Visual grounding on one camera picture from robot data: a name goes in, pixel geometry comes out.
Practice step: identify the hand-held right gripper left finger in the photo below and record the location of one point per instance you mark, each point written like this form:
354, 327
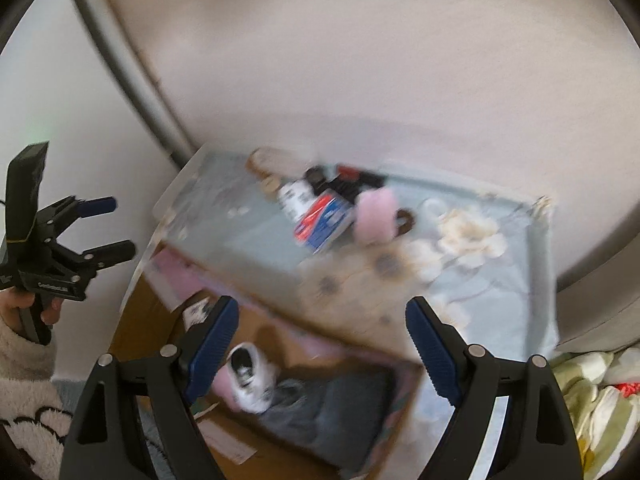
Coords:
215, 345

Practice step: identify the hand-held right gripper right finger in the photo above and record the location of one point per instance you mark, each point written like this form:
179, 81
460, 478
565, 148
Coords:
431, 350

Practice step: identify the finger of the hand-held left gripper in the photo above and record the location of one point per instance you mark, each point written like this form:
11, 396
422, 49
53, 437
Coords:
112, 251
100, 205

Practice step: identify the cardboard box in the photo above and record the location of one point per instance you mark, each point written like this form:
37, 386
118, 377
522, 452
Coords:
145, 320

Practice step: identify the red rectangular box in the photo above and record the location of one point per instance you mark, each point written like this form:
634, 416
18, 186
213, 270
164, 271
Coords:
349, 170

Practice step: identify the person's left forearm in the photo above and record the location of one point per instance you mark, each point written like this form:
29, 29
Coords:
25, 395

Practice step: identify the person's left hand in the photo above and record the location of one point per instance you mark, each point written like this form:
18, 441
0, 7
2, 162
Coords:
10, 307

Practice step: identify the pink packet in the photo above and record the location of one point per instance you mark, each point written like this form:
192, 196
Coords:
225, 392

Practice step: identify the white patterned sock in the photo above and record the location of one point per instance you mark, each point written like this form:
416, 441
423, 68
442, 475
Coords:
252, 380

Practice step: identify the grey cloth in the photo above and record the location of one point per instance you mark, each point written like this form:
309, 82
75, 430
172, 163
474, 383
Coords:
340, 410

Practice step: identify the pink fluffy roll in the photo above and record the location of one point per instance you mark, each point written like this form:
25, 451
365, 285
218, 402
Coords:
375, 215

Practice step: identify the white bottle with black cap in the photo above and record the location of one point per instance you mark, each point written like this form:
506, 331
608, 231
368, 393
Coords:
295, 202

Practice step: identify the beige tape roll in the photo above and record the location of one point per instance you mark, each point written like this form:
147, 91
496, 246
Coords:
257, 160

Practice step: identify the blue red white box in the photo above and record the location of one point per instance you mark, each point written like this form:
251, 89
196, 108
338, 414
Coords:
322, 220

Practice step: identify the floral bedsheet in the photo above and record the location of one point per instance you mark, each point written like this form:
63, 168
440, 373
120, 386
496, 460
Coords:
600, 410

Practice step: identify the black plastic item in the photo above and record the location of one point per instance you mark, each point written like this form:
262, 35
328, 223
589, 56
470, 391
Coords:
365, 182

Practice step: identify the grey metal rail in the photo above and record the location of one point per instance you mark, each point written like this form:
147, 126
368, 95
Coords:
115, 50

